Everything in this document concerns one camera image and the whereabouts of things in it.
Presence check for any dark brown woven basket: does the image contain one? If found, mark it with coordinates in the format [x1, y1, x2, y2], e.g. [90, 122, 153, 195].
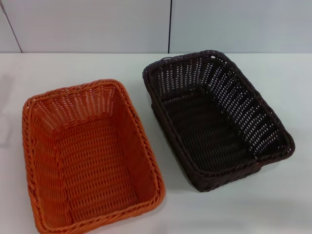
[141, 49, 296, 193]

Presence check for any orange woven plastic basket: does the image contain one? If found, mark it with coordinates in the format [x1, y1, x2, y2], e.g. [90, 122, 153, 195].
[21, 78, 167, 234]

